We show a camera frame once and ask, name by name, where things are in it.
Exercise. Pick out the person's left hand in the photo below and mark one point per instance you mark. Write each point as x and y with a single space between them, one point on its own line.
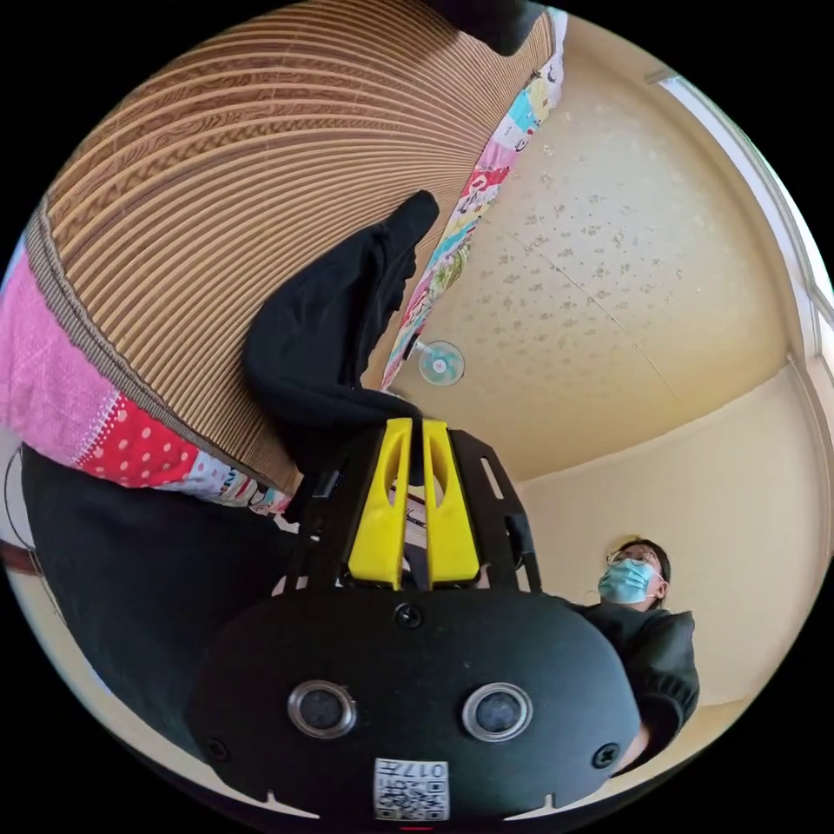
640 746

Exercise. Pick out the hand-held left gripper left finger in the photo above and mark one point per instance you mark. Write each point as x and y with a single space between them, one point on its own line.
378 521

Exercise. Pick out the window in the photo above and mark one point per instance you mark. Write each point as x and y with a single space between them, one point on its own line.
798 215

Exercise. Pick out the black long sleeve shirt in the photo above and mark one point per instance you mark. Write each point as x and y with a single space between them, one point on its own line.
313 339

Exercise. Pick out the person's body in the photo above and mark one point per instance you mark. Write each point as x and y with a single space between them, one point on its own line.
658 651

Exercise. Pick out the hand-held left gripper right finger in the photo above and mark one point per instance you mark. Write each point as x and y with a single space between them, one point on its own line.
449 528

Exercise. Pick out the small light blue fan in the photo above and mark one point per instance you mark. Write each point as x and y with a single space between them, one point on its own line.
442 363

